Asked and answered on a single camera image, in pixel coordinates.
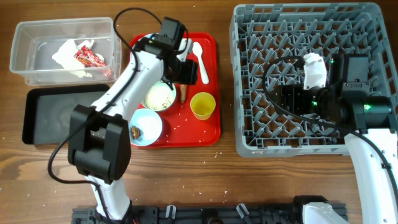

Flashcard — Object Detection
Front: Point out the brown carrot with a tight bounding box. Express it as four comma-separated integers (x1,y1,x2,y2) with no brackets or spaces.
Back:
180,84,187,103

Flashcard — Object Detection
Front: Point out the green bowl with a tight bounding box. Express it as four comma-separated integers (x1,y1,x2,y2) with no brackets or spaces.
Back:
141,82,177,111

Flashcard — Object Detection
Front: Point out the white rice pile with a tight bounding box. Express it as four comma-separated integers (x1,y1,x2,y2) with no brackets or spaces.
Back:
144,85,174,111

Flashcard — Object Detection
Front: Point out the yellow plastic cup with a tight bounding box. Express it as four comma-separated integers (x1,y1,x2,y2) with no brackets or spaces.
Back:
190,92,216,121

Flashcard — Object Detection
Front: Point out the small light blue bowl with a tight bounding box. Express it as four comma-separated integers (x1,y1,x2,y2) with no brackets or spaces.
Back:
129,108,163,147

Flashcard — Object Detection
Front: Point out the brown food scrap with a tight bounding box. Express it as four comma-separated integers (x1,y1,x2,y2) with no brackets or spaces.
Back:
131,126,141,139

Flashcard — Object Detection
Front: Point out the red snack wrapper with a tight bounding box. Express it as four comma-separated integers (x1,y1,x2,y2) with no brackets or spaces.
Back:
72,45,113,78

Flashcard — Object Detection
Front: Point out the white napkin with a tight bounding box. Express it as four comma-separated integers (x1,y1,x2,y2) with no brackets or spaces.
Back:
52,39,94,72

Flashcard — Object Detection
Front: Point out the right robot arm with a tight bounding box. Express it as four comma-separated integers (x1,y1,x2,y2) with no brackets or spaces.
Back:
275,53,397,223

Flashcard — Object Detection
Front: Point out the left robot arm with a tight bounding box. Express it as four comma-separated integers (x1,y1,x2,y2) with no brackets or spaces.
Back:
67,17,198,223

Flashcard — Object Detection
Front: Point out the grey dishwasher rack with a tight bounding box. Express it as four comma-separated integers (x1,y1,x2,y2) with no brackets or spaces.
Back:
229,2,397,157

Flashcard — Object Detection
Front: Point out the clear plastic waste bin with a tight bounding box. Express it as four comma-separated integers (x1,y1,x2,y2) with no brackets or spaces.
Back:
9,17,122,86

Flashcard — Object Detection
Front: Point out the black waste tray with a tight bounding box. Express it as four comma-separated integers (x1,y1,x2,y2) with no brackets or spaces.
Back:
22,84,109,145

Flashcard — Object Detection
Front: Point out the white plastic spoon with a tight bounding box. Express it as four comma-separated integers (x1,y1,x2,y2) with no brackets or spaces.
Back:
192,42,210,85

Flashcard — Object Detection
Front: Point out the large light blue plate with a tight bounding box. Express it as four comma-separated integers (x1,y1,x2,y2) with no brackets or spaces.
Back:
129,32,165,80

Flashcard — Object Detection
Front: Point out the red serving tray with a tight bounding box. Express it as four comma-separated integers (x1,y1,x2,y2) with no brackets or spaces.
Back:
127,32,222,149

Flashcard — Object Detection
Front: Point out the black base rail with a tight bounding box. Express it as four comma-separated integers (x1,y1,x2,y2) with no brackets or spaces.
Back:
71,203,299,224

